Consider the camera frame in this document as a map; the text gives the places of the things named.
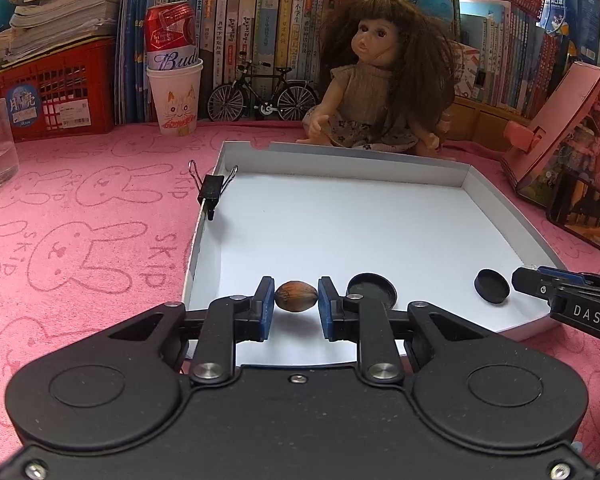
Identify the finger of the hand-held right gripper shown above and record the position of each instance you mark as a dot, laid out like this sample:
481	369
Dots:
580	278
532	284

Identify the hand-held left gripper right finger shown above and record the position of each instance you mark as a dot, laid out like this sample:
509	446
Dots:
327	310

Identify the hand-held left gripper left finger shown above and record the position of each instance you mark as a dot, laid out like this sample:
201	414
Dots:
264	310

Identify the brown nut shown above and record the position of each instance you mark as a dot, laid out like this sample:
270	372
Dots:
296	296

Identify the black round cap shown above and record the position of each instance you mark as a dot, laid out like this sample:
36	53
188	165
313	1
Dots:
371	290
492	286

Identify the white shallow cardboard tray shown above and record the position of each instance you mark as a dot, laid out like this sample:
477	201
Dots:
355	220

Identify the black binder clip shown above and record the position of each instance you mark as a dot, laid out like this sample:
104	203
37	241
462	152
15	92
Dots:
211	187

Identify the wooden drawer unit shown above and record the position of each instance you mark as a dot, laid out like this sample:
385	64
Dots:
485	120

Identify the pink house-shaped toy box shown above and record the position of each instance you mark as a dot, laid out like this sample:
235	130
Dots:
575	105

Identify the pink rabbit-print cloth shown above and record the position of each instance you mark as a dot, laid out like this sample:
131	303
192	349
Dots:
80	240

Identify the black miniature bicycle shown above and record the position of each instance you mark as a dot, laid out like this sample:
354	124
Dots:
260	92

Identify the white pencil-print box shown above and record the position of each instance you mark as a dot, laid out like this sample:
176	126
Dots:
467	67

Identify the white cat-print paper cup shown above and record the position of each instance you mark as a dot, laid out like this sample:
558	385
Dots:
175	95

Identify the row of blue-spined books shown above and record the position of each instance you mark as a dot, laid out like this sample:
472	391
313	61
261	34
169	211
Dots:
520	50

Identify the brown-haired doll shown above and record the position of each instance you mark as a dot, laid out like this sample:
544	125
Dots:
380	60

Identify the blue cardboard box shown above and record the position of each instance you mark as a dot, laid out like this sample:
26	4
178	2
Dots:
592	15

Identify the blue printed packet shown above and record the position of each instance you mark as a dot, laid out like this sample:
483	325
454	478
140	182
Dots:
557	10

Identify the row of tall upright books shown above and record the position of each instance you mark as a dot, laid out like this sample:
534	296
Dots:
260	25

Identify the red beer can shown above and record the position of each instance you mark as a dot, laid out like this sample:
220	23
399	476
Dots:
171	35

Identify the red plastic crate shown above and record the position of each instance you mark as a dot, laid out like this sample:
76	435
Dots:
55	90

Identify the stack of flat books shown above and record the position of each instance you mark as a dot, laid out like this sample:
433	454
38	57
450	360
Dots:
65	5

